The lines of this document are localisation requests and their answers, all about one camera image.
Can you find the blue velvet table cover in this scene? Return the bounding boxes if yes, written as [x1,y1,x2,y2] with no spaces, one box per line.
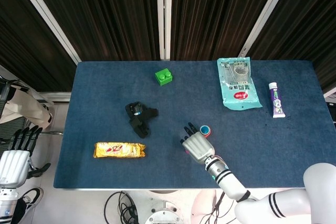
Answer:
[53,60,336,189]

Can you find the teal cleaning cloth package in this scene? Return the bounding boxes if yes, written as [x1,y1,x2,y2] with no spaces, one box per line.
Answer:
[216,56,263,111]

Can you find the black floor cables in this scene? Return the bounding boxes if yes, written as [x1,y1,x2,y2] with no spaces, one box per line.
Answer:
[104,190,140,224]

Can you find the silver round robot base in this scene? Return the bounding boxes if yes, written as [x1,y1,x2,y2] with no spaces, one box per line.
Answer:
[144,189,184,224]

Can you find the purple tube with white cap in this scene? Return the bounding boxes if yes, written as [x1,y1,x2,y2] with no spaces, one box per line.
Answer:
[268,82,286,119]

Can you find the gold biscuit packet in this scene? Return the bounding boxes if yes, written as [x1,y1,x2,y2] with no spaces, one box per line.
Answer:
[93,142,147,159]

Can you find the white frame post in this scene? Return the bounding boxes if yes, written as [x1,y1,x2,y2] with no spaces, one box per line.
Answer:
[10,0,82,65]
[237,0,296,58]
[156,0,173,61]

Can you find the white table frame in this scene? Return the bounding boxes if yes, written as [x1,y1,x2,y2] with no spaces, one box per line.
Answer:
[54,186,307,191]

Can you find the thin dark wire bundle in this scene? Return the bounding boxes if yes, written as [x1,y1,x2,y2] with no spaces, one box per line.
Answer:
[202,189,237,224]

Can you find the black and white sneaker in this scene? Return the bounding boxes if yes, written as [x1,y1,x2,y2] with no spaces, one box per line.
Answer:
[19,187,45,210]

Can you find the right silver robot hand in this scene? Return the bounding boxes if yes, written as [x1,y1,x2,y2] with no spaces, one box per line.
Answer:
[179,122,216,164]

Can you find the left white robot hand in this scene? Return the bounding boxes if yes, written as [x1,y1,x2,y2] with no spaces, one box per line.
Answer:
[0,126,51,187]

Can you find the dark brown pleated curtain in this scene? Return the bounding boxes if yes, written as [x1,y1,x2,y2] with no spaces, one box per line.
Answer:
[0,0,336,93]

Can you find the green toy building block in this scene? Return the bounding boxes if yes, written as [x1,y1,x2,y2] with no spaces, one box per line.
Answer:
[154,68,174,86]

